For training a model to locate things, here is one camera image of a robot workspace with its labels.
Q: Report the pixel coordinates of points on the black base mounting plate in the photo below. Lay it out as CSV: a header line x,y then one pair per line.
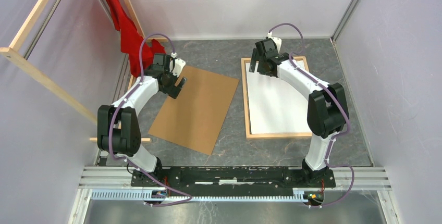
x,y
242,181

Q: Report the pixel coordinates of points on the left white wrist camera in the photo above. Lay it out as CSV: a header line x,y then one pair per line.
x,y
176,65

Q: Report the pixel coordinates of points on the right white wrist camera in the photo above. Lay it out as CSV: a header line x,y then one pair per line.
x,y
276,40

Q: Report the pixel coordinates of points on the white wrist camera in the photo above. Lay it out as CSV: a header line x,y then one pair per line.
x,y
276,40
176,65

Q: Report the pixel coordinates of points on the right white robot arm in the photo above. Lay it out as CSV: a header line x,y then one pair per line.
x,y
327,113

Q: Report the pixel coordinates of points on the light wooden picture frame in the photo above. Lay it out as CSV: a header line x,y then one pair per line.
x,y
276,98

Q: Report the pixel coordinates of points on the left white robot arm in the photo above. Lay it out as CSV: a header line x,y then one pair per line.
x,y
118,130

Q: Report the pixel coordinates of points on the brown hardboard backing board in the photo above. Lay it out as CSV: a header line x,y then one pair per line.
x,y
195,118

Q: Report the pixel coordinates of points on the red cloth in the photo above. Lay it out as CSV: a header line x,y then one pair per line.
x,y
130,39

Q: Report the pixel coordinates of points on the large wooden rack frame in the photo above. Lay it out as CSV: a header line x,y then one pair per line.
x,y
78,50

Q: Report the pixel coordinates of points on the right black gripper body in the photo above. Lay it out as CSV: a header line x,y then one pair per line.
x,y
260,66

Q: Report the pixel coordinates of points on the white slotted cable duct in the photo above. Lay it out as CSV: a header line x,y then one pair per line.
x,y
152,196

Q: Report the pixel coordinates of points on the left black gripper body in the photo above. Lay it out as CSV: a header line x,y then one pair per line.
x,y
172,78

